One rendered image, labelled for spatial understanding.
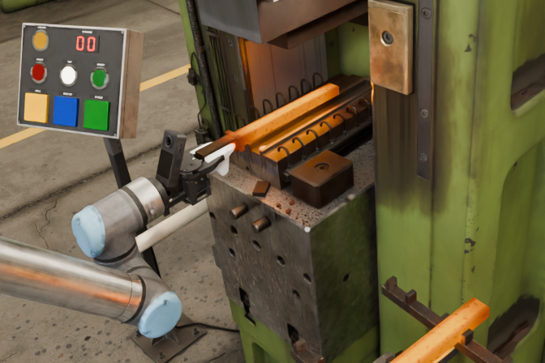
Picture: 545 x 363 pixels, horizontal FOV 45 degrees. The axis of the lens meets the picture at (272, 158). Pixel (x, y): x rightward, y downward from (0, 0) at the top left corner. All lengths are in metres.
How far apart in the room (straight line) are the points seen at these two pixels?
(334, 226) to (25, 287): 0.66
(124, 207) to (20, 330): 1.50
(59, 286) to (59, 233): 2.01
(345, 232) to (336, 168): 0.15
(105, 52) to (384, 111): 0.76
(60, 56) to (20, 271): 0.87
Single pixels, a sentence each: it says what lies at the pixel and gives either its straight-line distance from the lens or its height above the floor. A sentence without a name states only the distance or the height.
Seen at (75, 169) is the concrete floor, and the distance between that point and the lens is 3.55.
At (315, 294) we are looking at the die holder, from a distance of 1.49.
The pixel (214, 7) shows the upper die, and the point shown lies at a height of 1.32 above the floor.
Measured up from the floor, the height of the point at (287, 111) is 1.05.
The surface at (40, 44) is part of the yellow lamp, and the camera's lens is 1.87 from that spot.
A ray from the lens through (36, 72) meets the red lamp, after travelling 1.88.
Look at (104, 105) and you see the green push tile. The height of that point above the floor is 1.03.
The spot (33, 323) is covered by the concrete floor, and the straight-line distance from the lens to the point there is 2.73.
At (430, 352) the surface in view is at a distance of 1.08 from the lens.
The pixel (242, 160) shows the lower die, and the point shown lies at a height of 0.94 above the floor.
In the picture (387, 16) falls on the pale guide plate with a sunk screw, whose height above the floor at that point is 1.33.
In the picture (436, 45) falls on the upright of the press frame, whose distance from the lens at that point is 1.20.
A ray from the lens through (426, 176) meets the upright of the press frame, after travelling 1.35.
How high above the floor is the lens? 1.78
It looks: 33 degrees down
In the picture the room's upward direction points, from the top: 8 degrees counter-clockwise
